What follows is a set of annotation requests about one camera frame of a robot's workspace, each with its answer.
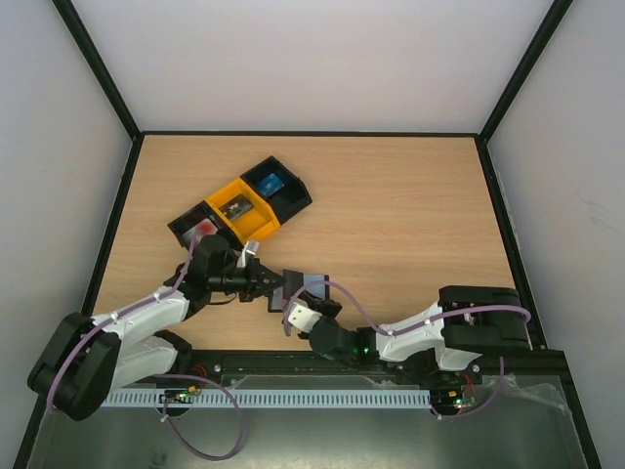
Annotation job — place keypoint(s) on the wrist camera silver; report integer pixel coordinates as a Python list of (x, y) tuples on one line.
[(300, 317), (248, 253)]

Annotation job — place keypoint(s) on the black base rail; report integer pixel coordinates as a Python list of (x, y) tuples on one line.
[(312, 364)]

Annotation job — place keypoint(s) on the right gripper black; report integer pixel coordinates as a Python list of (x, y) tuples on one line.
[(315, 303)]

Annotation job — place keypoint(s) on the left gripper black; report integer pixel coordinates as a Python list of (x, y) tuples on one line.
[(256, 286)]

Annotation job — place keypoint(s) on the black bin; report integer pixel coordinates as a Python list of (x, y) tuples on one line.
[(291, 199), (193, 216)]

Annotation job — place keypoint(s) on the blue card in bin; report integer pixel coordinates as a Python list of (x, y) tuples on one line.
[(269, 185)]

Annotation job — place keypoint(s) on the black card in bin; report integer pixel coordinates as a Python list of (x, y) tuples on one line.
[(236, 207)]

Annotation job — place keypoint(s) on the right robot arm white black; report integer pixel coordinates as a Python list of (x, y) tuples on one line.
[(463, 324)]

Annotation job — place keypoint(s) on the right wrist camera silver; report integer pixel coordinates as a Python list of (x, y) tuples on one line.
[(300, 317)]

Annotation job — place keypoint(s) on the grey slotted cable duct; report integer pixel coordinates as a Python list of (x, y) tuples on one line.
[(342, 399)]

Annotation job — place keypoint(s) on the black bin left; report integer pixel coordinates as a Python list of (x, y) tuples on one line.
[(193, 216)]

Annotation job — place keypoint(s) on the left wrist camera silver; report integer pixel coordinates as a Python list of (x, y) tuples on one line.
[(248, 253)]

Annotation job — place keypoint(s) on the yellow bin middle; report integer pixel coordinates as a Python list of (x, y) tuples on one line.
[(258, 223)]

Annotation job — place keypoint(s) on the black bin right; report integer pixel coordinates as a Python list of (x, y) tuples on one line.
[(291, 199)]

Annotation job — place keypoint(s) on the black card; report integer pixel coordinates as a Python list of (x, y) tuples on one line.
[(236, 207), (293, 281)]

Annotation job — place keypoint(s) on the black cage frame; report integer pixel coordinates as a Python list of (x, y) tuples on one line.
[(541, 38)]

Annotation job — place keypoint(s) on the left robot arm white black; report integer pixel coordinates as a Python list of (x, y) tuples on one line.
[(139, 328)]

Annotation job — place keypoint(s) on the red white card in bin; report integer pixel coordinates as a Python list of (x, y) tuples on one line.
[(193, 235)]

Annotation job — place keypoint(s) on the black leather card holder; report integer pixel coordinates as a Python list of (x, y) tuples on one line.
[(314, 288)]

